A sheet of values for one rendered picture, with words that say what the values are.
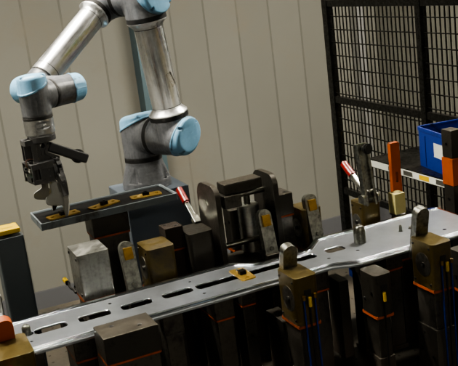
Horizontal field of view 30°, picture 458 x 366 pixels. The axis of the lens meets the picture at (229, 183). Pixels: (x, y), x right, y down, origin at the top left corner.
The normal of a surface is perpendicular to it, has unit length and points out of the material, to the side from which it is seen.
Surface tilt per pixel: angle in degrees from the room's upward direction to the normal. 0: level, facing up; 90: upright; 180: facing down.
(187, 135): 97
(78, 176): 90
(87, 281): 90
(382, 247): 0
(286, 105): 90
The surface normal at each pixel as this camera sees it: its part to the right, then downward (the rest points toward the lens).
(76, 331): -0.12, -0.96
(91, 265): 0.40, 0.18
